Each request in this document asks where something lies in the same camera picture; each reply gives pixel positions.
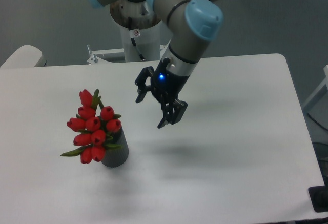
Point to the white frame at right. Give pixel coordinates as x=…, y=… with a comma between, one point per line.
x=318, y=93

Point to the red tulip bouquet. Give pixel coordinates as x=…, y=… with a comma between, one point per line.
x=96, y=125

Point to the grey ribbed vase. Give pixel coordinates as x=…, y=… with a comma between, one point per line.
x=116, y=157

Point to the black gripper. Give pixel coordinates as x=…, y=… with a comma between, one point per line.
x=165, y=87

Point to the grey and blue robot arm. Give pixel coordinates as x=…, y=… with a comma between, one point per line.
x=194, y=24

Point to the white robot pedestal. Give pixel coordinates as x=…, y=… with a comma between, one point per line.
x=139, y=30

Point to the black device at table edge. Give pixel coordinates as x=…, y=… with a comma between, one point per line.
x=318, y=196

